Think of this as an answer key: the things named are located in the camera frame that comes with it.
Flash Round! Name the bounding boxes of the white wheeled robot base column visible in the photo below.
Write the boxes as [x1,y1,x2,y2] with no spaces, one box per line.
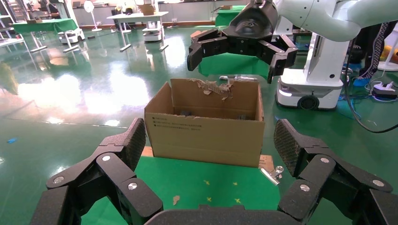
[276,31,351,111]

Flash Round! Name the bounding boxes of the brown cardboard box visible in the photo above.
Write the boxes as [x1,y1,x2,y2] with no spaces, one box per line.
[138,3,156,15]

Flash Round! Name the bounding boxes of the white pipe frame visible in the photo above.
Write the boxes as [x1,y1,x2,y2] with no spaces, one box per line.
[219,75,259,82]

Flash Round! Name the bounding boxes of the white round stand base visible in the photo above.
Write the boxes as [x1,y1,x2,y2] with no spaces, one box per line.
[377,33,398,72]

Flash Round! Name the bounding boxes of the person in patterned trousers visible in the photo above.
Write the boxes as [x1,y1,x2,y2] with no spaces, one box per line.
[352,22,390,88]

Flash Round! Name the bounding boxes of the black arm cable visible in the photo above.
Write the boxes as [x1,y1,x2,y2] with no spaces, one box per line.
[343,38,398,135]

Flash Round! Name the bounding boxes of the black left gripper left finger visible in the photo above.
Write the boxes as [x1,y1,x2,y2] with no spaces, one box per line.
[31,118,164,225]

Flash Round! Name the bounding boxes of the silver binder clip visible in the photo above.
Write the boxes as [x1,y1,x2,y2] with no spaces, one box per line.
[260,165,284,186]

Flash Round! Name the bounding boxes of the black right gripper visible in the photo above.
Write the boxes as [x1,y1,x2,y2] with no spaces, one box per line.
[187,0,299,84]

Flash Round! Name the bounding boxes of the large open cardboard carton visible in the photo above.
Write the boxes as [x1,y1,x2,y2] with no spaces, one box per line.
[144,77,266,169]

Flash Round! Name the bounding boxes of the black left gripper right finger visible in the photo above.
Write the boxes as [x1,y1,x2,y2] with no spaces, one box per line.
[273,119,398,225]

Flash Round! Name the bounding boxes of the green cloth covered table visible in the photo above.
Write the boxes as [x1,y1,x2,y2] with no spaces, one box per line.
[214,5,248,27]
[198,52,271,83]
[12,18,79,53]

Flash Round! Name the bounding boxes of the blue floor cables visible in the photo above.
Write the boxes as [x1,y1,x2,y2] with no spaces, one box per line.
[337,96,363,120]

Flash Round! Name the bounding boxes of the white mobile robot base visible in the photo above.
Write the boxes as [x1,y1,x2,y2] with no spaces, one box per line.
[57,28,85,44]
[275,17,295,37]
[142,21,165,43]

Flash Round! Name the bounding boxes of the white standing fan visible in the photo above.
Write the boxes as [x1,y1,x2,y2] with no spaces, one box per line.
[83,0,103,33]

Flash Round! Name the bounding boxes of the green tablecloth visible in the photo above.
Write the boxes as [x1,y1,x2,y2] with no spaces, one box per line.
[79,155,282,225]

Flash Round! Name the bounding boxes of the yellow plastic object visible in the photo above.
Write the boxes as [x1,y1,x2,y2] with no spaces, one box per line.
[384,45,398,63]

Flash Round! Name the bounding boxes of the white power strip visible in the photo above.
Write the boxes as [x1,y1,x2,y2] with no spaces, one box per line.
[371,81,398,101]

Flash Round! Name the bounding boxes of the white table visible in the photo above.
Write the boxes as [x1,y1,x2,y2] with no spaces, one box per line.
[106,11,169,52]

